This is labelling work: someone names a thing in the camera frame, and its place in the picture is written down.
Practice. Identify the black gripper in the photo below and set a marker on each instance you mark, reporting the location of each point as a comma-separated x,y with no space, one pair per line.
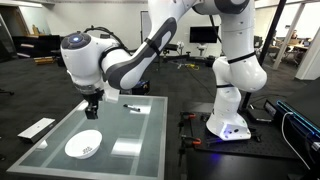
93,98

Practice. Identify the white bowl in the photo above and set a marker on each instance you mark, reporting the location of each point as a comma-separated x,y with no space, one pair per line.
83,144

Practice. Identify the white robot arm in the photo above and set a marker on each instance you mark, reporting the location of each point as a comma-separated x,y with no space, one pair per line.
233,66

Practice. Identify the black and white marker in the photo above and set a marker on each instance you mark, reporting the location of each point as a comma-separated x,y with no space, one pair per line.
132,107

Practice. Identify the blue and black case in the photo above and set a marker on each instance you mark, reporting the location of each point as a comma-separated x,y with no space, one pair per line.
140,87

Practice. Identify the white flat box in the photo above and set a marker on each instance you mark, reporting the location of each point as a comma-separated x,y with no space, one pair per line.
36,129

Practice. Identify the yellow wooden plank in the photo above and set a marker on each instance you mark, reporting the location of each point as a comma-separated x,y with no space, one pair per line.
43,60

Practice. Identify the whiteboard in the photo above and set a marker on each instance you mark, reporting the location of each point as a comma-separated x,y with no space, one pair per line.
145,25

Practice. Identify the black workbench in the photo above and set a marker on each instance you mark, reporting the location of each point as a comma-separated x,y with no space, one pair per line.
240,168

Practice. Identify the black flat box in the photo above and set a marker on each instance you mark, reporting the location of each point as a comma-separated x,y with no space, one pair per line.
258,115

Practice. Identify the black perforated breadboard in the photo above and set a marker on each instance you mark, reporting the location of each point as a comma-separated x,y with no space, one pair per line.
266,143

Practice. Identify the black box blue light strip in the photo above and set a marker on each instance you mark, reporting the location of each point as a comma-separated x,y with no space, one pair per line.
306,110

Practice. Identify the seated person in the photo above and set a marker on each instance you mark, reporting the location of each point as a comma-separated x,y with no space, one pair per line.
293,36

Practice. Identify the black wall monitor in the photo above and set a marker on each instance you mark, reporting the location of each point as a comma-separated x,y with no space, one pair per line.
204,34

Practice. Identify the black vertical post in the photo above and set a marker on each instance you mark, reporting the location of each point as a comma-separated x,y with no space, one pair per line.
268,43

